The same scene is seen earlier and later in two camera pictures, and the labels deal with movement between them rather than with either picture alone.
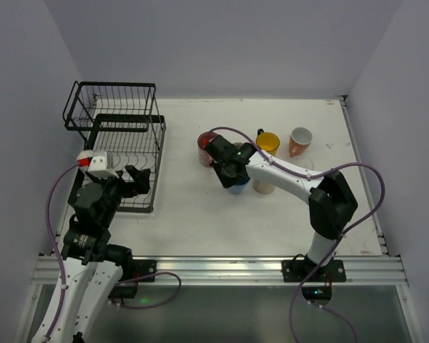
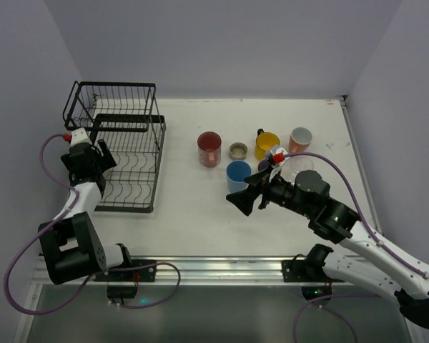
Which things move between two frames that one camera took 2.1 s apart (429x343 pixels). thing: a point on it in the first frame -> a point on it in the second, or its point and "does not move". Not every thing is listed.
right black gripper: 218,152 -> 263,193
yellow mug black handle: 267,141 does not move
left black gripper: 127,182 -> 102,157
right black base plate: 299,270 does not move
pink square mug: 299,141 does not move
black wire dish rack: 118,120 does not move
